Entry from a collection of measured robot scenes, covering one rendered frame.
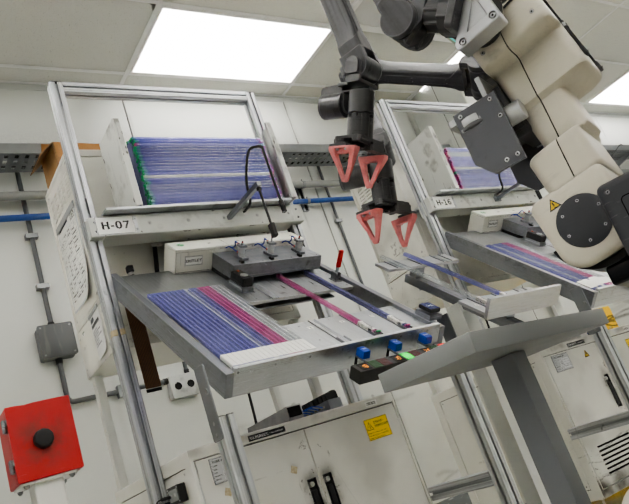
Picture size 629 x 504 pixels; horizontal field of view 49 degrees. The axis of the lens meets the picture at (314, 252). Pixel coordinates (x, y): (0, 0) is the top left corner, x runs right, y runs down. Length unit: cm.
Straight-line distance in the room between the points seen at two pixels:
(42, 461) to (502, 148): 112
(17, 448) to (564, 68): 132
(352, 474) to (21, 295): 213
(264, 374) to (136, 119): 297
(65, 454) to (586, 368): 202
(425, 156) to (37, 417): 215
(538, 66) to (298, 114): 362
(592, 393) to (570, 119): 159
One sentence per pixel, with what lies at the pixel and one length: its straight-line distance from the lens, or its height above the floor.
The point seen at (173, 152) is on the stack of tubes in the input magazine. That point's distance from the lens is 236.
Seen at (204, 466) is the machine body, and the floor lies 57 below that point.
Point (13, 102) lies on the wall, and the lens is 422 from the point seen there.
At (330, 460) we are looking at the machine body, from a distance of 200.
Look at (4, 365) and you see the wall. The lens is 351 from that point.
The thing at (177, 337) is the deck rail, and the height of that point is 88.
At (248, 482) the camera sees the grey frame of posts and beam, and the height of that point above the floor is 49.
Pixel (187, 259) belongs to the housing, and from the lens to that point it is 218.
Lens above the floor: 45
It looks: 18 degrees up
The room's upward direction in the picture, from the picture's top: 20 degrees counter-clockwise
